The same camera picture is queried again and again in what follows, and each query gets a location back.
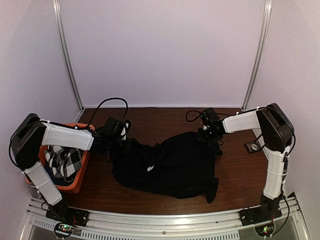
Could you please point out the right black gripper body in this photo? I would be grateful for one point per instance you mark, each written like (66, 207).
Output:
(208, 136)

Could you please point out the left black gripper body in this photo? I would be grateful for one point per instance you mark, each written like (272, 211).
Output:
(114, 145)

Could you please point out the black t-shirt blue logo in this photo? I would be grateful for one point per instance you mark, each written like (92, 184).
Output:
(183, 167)

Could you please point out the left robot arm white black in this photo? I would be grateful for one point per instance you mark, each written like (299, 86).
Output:
(22, 151)

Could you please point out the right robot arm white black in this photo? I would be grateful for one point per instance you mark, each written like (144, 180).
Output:
(278, 136)

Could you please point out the black white checkered shirt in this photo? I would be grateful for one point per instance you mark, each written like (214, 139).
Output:
(62, 164)

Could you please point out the orange plastic bin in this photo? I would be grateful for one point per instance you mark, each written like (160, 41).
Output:
(74, 135)

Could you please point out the left circuit board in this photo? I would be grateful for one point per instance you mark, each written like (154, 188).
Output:
(63, 230)

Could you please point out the circuit board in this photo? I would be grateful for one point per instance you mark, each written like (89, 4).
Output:
(265, 230)
(63, 230)

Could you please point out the right circuit board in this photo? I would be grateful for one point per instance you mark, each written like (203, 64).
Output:
(265, 230)

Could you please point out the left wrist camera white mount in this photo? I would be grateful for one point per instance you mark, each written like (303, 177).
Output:
(126, 128)

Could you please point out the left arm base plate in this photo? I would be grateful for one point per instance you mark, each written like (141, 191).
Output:
(69, 215)

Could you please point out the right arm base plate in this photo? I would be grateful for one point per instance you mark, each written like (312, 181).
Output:
(254, 215)

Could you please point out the aluminium front rail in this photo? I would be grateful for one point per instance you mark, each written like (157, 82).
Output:
(224, 225)

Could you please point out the right aluminium corner post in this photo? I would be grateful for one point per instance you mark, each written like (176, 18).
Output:
(264, 31)

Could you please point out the aluminium corner post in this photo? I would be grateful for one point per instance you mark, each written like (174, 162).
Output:
(264, 31)
(65, 53)

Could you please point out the left aluminium corner post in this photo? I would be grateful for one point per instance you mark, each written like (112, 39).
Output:
(65, 53)

